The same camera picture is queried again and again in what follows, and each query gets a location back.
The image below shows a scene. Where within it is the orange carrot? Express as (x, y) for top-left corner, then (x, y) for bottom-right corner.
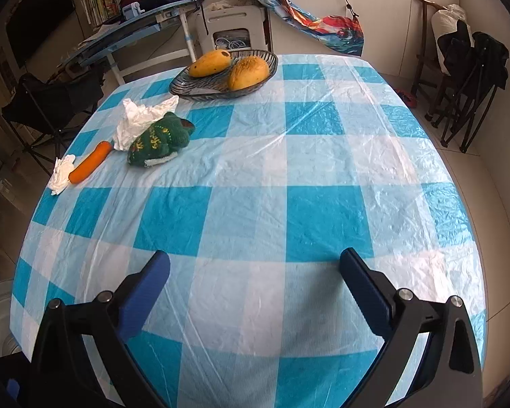
(68, 141), (112, 185)

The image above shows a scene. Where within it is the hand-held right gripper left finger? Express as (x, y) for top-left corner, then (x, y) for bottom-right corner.
(30, 250), (171, 408)

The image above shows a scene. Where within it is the white plastic stool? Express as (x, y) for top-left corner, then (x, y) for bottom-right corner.
(202, 5), (269, 52)

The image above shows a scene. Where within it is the black television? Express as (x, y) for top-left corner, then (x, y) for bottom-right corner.
(4, 0), (76, 69)

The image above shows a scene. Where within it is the white cabinet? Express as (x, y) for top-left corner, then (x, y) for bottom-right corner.
(363, 0), (465, 78)

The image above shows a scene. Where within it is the black folding chair with jacket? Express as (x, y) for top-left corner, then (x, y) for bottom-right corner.
(429, 19), (510, 154)

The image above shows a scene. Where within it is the glass fruit bowl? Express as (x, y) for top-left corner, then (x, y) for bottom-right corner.
(169, 49), (279, 102)

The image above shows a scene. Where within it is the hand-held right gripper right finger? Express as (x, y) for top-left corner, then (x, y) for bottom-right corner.
(339, 247), (483, 408)

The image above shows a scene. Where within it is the rough yellow mango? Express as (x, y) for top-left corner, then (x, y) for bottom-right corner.
(228, 56), (270, 91)

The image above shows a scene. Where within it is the smooth yellow mango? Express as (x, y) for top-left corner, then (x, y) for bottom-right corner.
(188, 50), (232, 78)

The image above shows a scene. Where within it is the green plush toy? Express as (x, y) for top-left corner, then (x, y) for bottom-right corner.
(126, 111), (195, 167)

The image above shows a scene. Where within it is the light blue pencil sharpener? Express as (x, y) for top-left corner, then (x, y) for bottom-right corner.
(120, 2), (146, 20)

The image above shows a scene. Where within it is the white bag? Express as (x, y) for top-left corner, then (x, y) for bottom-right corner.
(431, 3), (477, 65)

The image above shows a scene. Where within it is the small crumpled white tissue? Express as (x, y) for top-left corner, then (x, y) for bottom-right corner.
(48, 154), (76, 196)

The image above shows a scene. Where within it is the blue white checked tablecloth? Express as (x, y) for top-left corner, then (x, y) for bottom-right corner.
(9, 53), (487, 408)

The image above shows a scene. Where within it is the colourful hanging bag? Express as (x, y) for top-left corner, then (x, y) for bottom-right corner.
(245, 0), (365, 57)

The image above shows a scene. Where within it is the row of books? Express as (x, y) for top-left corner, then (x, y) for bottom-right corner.
(82, 0), (129, 25)

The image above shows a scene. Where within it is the blue glass desk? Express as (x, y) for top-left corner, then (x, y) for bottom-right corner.
(57, 0), (203, 86)

